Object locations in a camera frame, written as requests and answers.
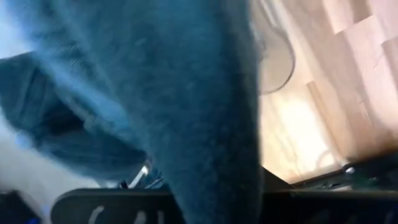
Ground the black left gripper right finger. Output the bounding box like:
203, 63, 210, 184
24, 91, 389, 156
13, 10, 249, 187
261, 166, 398, 224

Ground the black aluminium table frame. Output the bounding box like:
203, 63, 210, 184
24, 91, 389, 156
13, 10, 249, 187
290, 151, 398, 192

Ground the bright blue denim cap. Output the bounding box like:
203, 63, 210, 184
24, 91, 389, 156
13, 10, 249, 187
0, 0, 264, 224

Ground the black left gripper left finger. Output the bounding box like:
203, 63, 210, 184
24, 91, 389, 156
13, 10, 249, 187
50, 187, 183, 224

